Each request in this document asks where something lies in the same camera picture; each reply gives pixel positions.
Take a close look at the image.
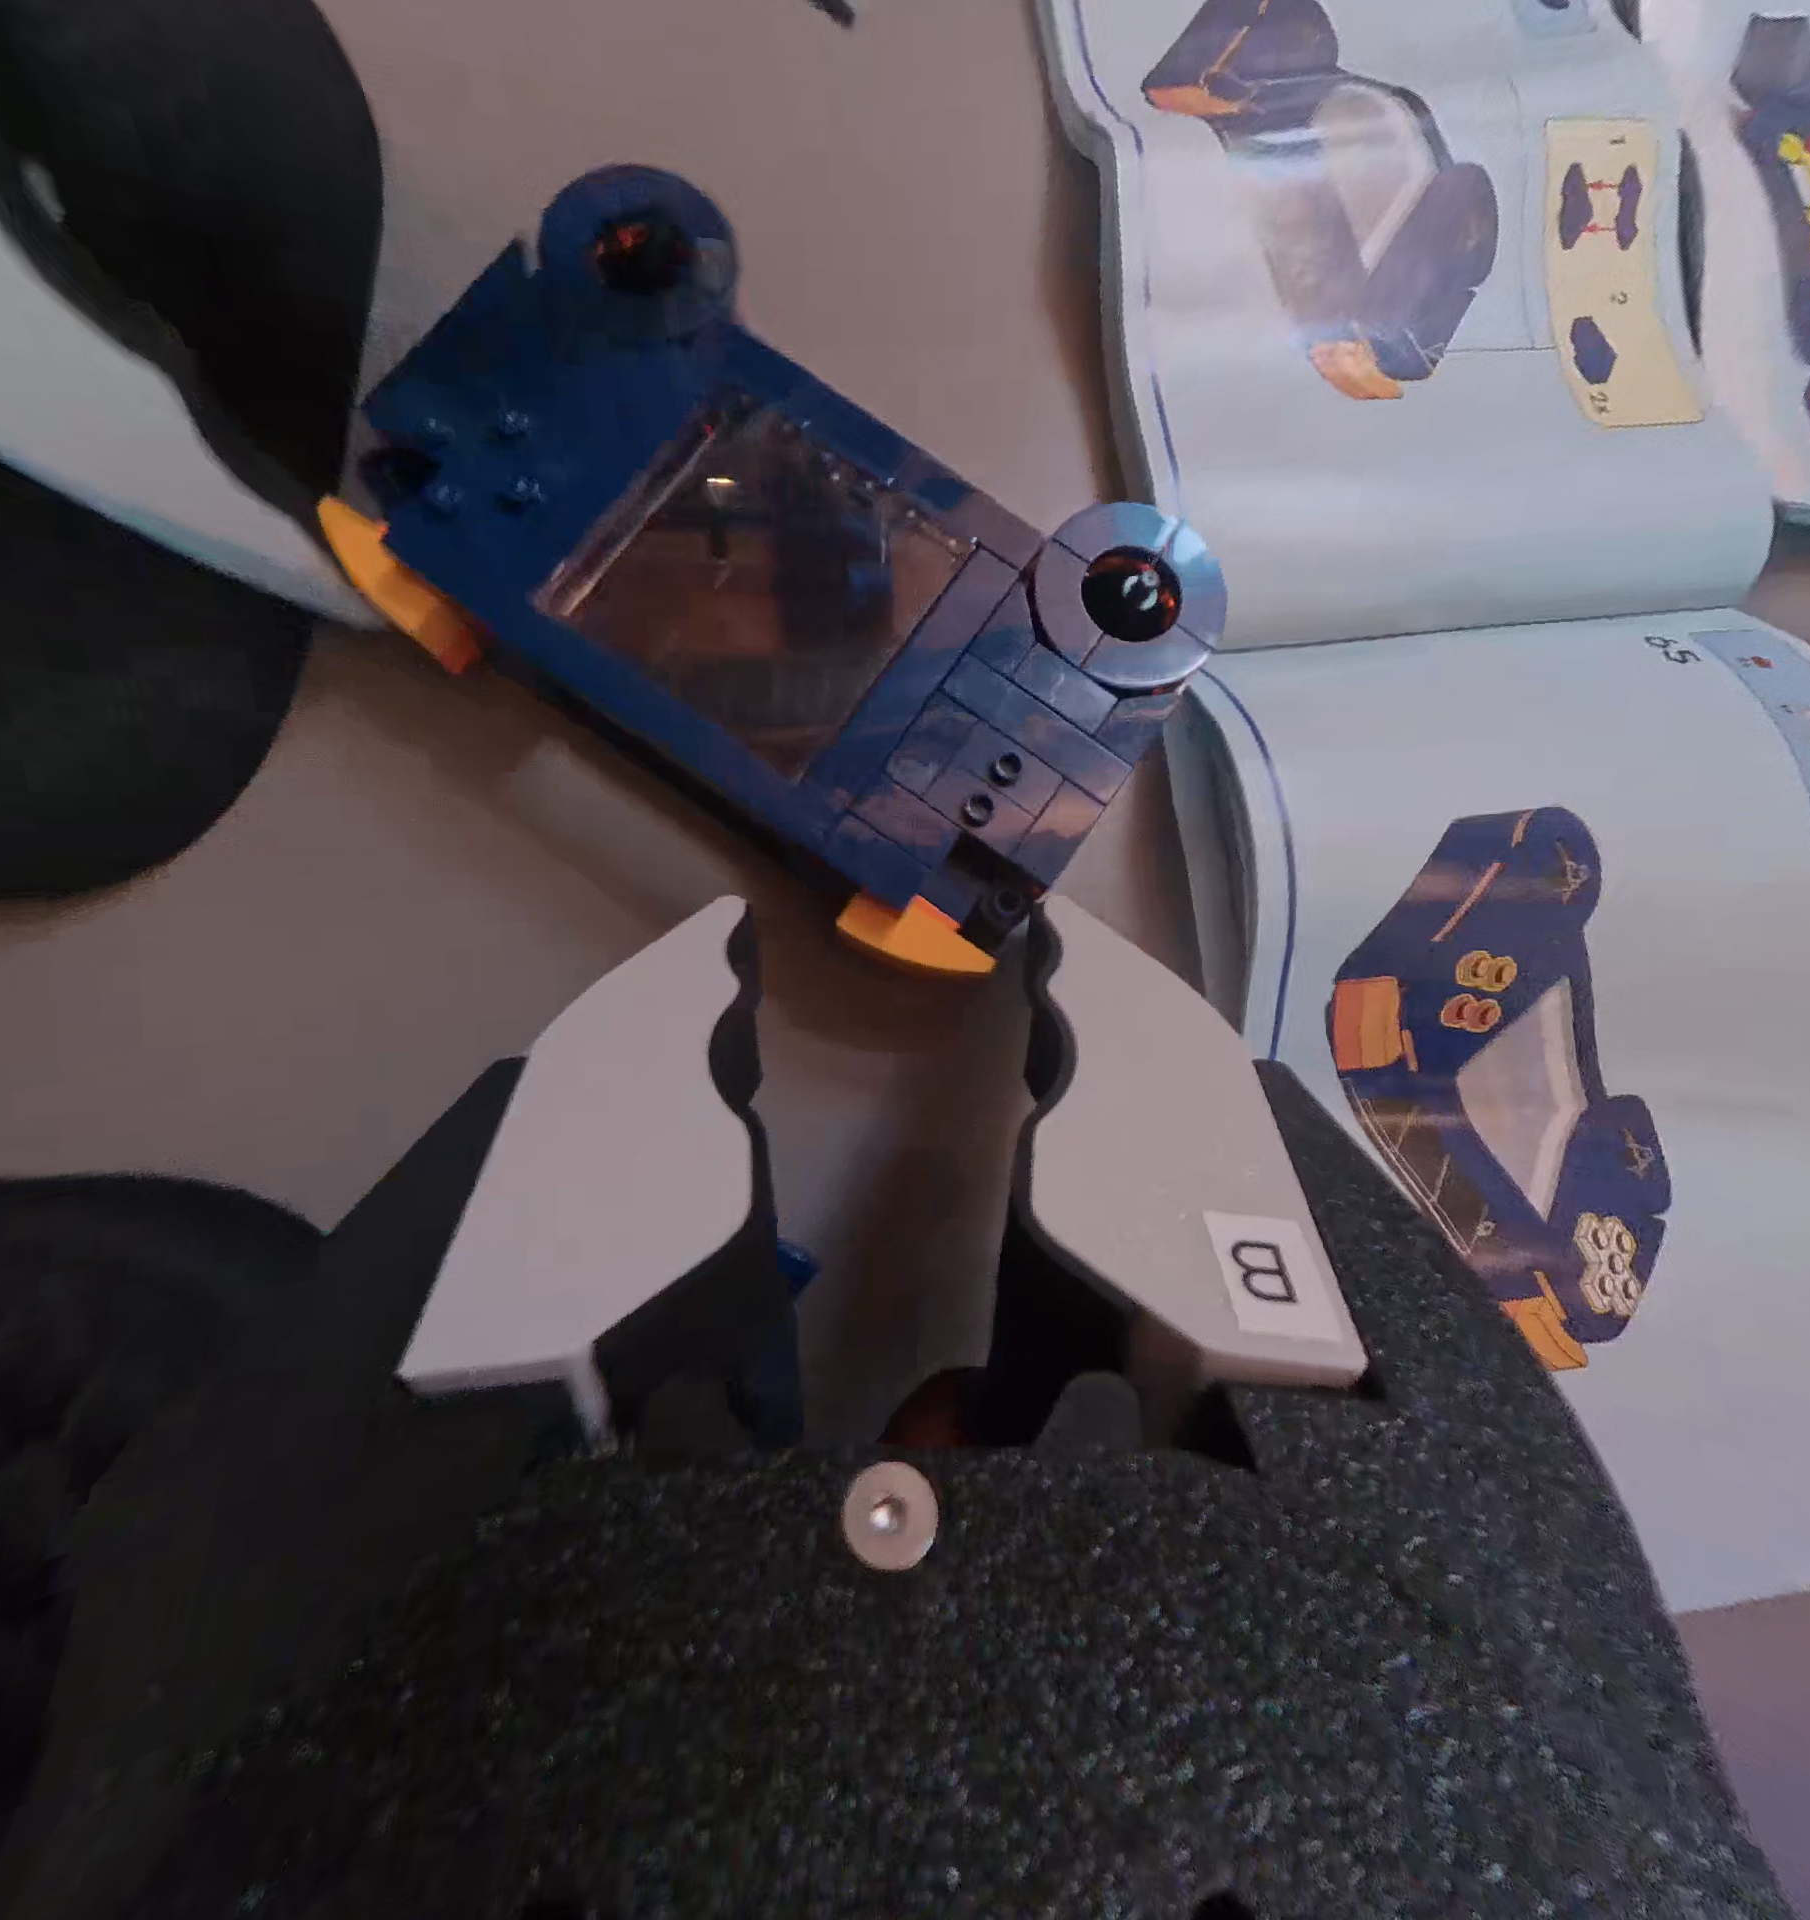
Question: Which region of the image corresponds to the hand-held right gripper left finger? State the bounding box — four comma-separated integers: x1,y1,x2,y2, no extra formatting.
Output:
399,897,776,1443

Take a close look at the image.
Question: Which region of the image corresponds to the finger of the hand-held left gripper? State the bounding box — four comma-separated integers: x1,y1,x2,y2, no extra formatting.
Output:
0,110,385,632

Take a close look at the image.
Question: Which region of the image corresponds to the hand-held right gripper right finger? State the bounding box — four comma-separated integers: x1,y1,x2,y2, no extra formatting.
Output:
1020,897,1369,1389

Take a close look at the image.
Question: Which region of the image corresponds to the dark blue toy brick console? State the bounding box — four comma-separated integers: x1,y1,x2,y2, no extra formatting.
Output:
316,162,1229,984

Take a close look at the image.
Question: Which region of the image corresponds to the black padded armrest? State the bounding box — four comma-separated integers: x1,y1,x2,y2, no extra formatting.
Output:
0,0,385,905
0,1174,341,1920

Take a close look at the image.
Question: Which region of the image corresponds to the open instruction booklet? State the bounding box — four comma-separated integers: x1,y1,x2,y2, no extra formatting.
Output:
1037,0,1810,1618

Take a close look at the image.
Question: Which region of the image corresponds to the instruction booklet purple toy cover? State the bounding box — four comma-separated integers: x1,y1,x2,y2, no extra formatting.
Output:
1692,0,1810,536

